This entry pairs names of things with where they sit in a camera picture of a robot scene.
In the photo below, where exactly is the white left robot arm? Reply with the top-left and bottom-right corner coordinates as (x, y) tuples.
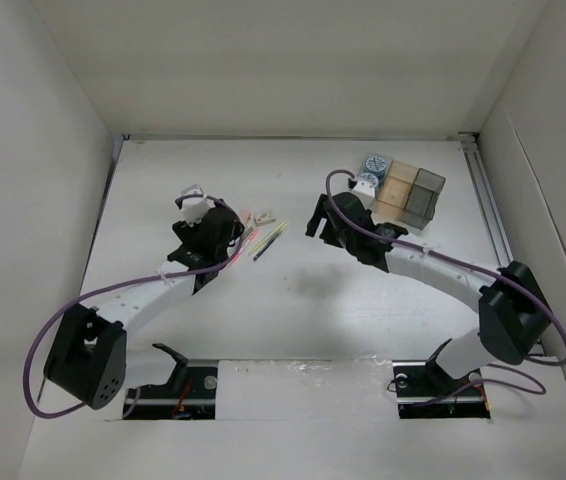
(44, 206), (244, 410)

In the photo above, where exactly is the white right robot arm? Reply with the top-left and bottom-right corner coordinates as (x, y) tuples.
(306, 192), (551, 394)

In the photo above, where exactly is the green highlighter pen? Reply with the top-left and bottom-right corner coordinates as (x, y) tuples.
(237, 227), (258, 252)

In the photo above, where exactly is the pink highlighter pen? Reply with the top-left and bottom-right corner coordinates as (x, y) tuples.
(231, 211), (258, 263)

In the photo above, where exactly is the yellow highlighter pen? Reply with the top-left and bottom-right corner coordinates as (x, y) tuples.
(249, 220), (289, 258)

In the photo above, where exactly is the clear plastic bin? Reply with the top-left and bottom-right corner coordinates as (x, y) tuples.
(349, 164), (390, 209)

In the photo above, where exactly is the black pen refill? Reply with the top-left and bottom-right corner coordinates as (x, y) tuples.
(253, 229), (284, 262)

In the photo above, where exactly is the grey plastic bin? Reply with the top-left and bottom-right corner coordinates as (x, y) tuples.
(399, 169), (446, 230)

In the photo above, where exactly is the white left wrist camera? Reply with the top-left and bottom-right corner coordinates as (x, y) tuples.
(176, 184), (212, 226)

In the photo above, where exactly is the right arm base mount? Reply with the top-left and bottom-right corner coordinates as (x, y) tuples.
(386, 360), (491, 420)

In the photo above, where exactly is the aluminium rail on right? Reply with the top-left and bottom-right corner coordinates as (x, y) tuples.
(459, 135), (513, 265)

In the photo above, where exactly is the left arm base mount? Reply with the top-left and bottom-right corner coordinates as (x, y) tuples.
(122, 360), (219, 421)

